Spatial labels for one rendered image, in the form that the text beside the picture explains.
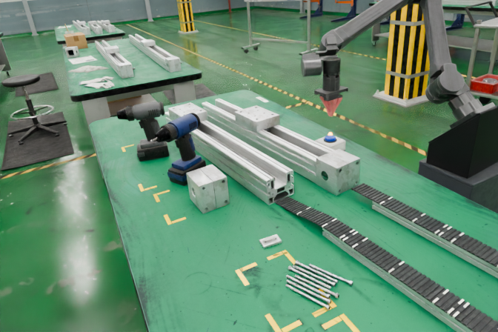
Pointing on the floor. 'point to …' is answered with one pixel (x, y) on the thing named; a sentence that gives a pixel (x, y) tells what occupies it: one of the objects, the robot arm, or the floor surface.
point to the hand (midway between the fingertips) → (330, 113)
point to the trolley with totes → (485, 89)
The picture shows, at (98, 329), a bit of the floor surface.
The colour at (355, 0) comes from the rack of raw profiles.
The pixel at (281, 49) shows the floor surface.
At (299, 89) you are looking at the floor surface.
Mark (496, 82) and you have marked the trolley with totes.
